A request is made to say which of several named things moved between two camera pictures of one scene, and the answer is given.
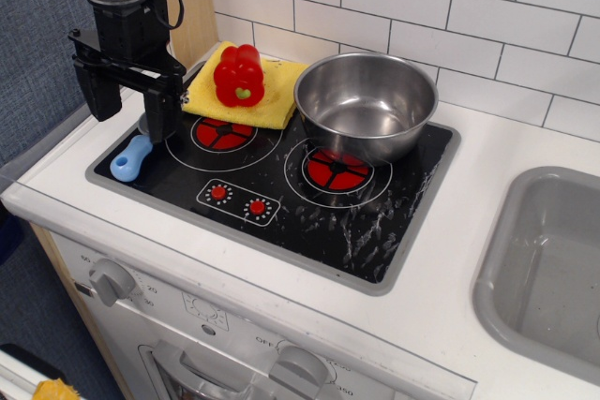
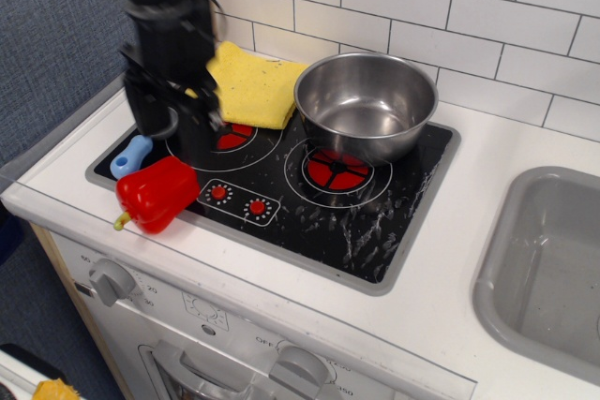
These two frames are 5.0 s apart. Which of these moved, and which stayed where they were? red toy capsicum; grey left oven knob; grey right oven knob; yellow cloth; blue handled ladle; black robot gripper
Moved: black robot gripper; red toy capsicum
Stayed: blue handled ladle; grey left oven knob; yellow cloth; grey right oven knob
